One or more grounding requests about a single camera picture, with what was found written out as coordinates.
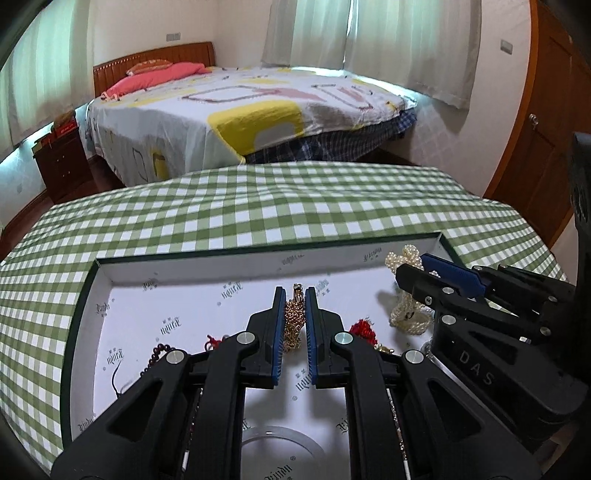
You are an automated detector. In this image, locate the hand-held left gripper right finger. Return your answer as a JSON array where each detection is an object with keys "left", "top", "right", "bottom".
[{"left": 305, "top": 286, "right": 543, "bottom": 480}]

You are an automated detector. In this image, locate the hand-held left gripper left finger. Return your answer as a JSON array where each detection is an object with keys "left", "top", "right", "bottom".
[{"left": 50, "top": 286, "right": 288, "bottom": 480}]

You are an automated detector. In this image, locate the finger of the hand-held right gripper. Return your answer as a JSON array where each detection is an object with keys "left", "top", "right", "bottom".
[
  {"left": 396, "top": 263, "right": 552, "bottom": 344},
  {"left": 422, "top": 253, "right": 575, "bottom": 324}
]

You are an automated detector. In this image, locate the gold chain bracelet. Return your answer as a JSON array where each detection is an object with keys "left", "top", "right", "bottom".
[{"left": 284, "top": 284, "right": 308, "bottom": 354}]

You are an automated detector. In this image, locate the pearl necklace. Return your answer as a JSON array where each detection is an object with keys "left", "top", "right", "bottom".
[{"left": 385, "top": 244, "right": 435, "bottom": 335}]

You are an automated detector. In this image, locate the small red tassel gold charm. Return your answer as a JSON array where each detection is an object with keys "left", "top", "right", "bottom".
[{"left": 348, "top": 318, "right": 393, "bottom": 354}]

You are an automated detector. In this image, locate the green jewelry tray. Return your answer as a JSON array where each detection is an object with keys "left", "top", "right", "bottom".
[{"left": 60, "top": 232, "right": 509, "bottom": 480}]

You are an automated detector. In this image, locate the pale jade bangle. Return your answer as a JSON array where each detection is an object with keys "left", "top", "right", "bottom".
[{"left": 240, "top": 427, "right": 328, "bottom": 480}]

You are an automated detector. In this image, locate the dark red bead necklace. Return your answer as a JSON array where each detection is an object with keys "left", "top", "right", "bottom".
[{"left": 139, "top": 342, "right": 175, "bottom": 377}]

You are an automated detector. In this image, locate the green checkered tablecloth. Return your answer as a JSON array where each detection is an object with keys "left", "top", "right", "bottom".
[{"left": 0, "top": 161, "right": 568, "bottom": 476}]

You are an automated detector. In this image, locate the plaid bed sheet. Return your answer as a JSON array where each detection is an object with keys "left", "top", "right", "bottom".
[{"left": 245, "top": 111, "right": 419, "bottom": 164}]

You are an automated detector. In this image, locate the wooden door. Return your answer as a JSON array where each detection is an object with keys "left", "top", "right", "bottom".
[{"left": 482, "top": 0, "right": 591, "bottom": 250}]

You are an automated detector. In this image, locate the long white curtain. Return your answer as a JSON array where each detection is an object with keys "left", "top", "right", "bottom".
[{"left": 344, "top": 0, "right": 481, "bottom": 110}]

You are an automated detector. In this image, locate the bed with patterned cover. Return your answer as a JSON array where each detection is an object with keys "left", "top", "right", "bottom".
[{"left": 88, "top": 67, "right": 419, "bottom": 188}]

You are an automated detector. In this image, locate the dark wooden nightstand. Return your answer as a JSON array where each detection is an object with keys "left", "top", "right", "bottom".
[{"left": 33, "top": 134, "right": 95, "bottom": 204}]

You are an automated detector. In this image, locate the narrow white curtain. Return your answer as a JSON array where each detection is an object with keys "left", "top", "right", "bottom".
[{"left": 261, "top": 0, "right": 352, "bottom": 68}]

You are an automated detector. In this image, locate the pink pillow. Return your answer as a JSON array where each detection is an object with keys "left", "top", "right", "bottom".
[{"left": 102, "top": 62, "right": 206, "bottom": 100}]

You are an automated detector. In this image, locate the small patterned pillow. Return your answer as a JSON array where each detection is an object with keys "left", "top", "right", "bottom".
[{"left": 127, "top": 60, "right": 174, "bottom": 75}]

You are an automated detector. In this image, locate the red box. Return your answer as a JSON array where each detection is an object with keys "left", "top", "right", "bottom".
[{"left": 51, "top": 115, "right": 79, "bottom": 139}]

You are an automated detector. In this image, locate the wooden headboard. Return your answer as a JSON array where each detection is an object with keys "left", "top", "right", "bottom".
[{"left": 92, "top": 41, "right": 217, "bottom": 97}]

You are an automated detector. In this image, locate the wide white curtain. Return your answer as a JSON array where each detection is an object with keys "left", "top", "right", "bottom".
[{"left": 0, "top": 0, "right": 93, "bottom": 153}]

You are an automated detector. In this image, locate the dark bracelet with black cord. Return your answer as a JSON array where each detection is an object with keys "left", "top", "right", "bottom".
[{"left": 111, "top": 357, "right": 128, "bottom": 398}]

